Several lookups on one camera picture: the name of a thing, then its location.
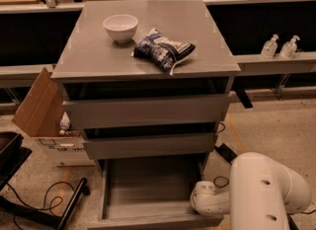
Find grey bottom drawer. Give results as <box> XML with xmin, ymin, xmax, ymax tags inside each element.
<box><xmin>87</xmin><ymin>154</ymin><xmax>223</xmax><ymax>230</ymax></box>

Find grey drawer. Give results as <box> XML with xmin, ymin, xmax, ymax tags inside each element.
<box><xmin>87</xmin><ymin>154</ymin><xmax>223</xmax><ymax>230</ymax></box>
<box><xmin>83</xmin><ymin>132</ymin><xmax>215</xmax><ymax>160</ymax></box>
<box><xmin>63</xmin><ymin>94</ymin><xmax>231</xmax><ymax>128</ymax></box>

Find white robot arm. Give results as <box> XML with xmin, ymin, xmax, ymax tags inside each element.
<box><xmin>191</xmin><ymin>152</ymin><xmax>312</xmax><ymax>230</ymax></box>

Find grey drawer cabinet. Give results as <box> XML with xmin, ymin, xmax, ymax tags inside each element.
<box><xmin>52</xmin><ymin>0</ymin><xmax>240</xmax><ymax>166</ymax></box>

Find grey top drawer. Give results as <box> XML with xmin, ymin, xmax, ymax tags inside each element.
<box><xmin>63</xmin><ymin>94</ymin><xmax>231</xmax><ymax>128</ymax></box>

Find grey middle drawer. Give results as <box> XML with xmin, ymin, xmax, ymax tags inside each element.
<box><xmin>83</xmin><ymin>132</ymin><xmax>215</xmax><ymax>160</ymax></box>

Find open cardboard box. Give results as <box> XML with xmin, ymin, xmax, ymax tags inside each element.
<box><xmin>12</xmin><ymin>68</ymin><xmax>94</xmax><ymax>166</ymax></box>

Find blue white snack bag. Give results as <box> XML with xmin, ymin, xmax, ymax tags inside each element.
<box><xmin>131</xmin><ymin>29</ymin><xmax>196</xmax><ymax>75</ymax></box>

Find black power adapter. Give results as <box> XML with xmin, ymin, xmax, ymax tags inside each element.
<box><xmin>215</xmin><ymin>143</ymin><xmax>237</xmax><ymax>164</ymax></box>

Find white ceramic bowl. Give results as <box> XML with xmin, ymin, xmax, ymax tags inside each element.
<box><xmin>103</xmin><ymin>14</ymin><xmax>138</xmax><ymax>42</ymax></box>

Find white bottle in box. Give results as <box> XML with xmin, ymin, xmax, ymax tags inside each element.
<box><xmin>59</xmin><ymin>113</ymin><xmax>70</xmax><ymax>130</ymax></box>

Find left clear pump bottle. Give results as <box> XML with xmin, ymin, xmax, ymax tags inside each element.
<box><xmin>261</xmin><ymin>34</ymin><xmax>278</xmax><ymax>58</ymax></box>

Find clear pump bottle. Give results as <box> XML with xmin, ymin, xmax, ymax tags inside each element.
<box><xmin>279</xmin><ymin>35</ymin><xmax>300</xmax><ymax>58</ymax></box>
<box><xmin>261</xmin><ymin>34</ymin><xmax>278</xmax><ymax>58</ymax></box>

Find right clear pump bottle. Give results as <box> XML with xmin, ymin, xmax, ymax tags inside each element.
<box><xmin>279</xmin><ymin>35</ymin><xmax>300</xmax><ymax>58</ymax></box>

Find black bin on cart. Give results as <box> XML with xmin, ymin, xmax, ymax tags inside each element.
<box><xmin>0</xmin><ymin>131</ymin><xmax>23</xmax><ymax>170</ymax></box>

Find black stand leg right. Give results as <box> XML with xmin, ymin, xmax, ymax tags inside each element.
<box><xmin>287</xmin><ymin>214</ymin><xmax>299</xmax><ymax>230</ymax></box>

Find black cable right floor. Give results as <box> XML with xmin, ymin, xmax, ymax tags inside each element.
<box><xmin>212</xmin><ymin>121</ymin><xmax>316</xmax><ymax>216</ymax></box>

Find grey metal rail shelf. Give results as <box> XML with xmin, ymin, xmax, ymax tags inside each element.
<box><xmin>0</xmin><ymin>0</ymin><xmax>316</xmax><ymax>88</ymax></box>

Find black cart frame left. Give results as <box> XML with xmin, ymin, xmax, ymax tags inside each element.
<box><xmin>0</xmin><ymin>146</ymin><xmax>91</xmax><ymax>230</ymax></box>

